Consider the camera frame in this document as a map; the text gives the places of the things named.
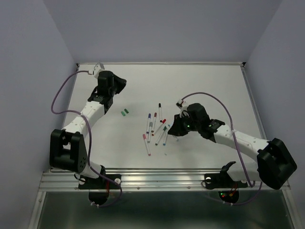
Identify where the navy blue marker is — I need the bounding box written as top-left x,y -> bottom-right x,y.
146,113 -> 151,134

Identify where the dark teal marker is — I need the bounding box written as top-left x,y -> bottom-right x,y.
155,127 -> 167,146

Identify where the pink marker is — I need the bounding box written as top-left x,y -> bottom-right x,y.
142,134 -> 151,156

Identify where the sky blue marker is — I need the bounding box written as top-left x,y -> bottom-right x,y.
163,125 -> 170,146

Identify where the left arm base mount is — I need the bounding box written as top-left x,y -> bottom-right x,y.
74,167 -> 122,208

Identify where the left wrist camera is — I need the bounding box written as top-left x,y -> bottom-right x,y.
88,62 -> 105,79

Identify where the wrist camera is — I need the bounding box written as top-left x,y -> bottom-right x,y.
176,99 -> 189,118
88,62 -> 105,79

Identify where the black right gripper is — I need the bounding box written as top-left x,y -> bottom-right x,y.
168,113 -> 200,136

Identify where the grey marker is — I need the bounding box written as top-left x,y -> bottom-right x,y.
147,122 -> 153,143

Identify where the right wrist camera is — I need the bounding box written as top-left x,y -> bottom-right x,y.
176,99 -> 189,118

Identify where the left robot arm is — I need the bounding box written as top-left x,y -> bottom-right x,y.
49,70 -> 127,188

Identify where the black marker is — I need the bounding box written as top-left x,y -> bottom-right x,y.
158,103 -> 163,122

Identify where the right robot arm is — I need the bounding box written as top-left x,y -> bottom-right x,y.
168,100 -> 297,189

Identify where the aluminium front rail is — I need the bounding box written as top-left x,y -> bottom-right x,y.
38,168 -> 292,192

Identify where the dark red marker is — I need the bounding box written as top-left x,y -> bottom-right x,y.
151,112 -> 157,136

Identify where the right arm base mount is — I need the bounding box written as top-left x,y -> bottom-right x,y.
201,161 -> 248,205

